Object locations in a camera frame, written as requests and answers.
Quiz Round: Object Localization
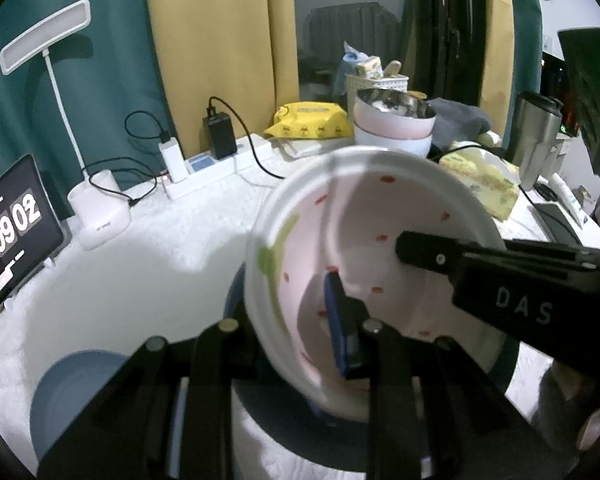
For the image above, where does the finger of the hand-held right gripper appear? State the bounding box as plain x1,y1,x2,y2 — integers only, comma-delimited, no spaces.
395,230,600,277

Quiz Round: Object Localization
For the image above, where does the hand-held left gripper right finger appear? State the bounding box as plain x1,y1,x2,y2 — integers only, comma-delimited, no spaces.
322,270,576,480

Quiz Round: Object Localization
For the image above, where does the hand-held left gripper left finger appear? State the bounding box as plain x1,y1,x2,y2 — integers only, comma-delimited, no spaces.
36,317,281,480

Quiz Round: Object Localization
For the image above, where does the pink and white ceramic bowl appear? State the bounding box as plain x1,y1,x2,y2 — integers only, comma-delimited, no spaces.
245,145,508,423

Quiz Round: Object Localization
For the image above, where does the large blue bowl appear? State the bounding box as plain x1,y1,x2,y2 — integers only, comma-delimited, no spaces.
222,260,521,461

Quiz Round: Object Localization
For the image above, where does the blue plate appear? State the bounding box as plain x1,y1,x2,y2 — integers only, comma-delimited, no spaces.
29,350,131,463

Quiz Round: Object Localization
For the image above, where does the black phone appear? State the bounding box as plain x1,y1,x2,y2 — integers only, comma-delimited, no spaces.
536,202,583,246

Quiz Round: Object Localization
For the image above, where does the cheese-print tissue box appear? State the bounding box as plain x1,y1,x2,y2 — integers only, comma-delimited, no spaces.
439,152,522,221

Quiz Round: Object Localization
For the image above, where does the light blue bowl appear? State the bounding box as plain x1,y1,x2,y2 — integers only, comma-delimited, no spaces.
354,125,433,158

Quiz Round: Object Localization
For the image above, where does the white tube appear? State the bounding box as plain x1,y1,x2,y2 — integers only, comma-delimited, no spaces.
550,172,591,226

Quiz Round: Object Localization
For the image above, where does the pink plastic bowl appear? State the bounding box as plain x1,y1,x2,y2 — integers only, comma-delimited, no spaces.
354,95,437,141

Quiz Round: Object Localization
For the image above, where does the grey cloth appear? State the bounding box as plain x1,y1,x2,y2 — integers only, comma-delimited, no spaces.
427,97,493,148

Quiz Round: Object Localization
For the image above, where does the steel bowl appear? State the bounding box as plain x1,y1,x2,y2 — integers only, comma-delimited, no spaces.
356,87,437,121

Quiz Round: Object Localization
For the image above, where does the steel tumbler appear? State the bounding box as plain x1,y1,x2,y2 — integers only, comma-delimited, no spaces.
505,91,565,191

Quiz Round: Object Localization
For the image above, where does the white basket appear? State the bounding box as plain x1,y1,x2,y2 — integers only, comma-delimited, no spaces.
345,72,410,111

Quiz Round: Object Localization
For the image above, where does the yellow packet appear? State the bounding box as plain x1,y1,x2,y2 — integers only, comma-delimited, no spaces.
263,102,356,141

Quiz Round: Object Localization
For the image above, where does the yellow printed pack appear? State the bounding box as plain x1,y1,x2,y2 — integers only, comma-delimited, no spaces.
355,55,385,78

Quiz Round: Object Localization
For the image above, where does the white power strip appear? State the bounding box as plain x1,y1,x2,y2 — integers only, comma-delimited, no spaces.
161,135,273,201

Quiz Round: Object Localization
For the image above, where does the white charger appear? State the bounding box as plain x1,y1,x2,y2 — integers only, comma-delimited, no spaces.
159,130,190,184

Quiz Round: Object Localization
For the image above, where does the yellow curtain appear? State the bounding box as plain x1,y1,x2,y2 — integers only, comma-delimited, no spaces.
480,0,518,131
144,0,301,148

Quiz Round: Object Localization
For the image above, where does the blue and white packet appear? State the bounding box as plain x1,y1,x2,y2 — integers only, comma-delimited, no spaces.
332,40,363,96

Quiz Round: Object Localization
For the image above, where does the black computer case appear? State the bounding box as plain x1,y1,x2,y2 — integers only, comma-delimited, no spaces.
540,50,581,138

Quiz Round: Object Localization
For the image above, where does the black charger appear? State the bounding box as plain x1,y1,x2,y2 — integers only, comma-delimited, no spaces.
202,105,238,160

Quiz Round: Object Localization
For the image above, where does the tablet with clock display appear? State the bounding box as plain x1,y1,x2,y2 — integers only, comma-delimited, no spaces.
0,154,66,312

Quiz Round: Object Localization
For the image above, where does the dark radiator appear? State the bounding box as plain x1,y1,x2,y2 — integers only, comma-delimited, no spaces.
302,4,402,88

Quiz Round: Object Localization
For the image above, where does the teal curtain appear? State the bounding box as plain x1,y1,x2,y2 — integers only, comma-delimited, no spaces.
507,0,546,96
0,0,181,221

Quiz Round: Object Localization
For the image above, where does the white desk lamp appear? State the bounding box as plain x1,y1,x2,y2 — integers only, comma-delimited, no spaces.
0,0,133,251

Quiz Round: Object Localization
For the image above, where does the black charger cable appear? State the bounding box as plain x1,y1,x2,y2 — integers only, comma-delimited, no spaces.
207,96,286,181

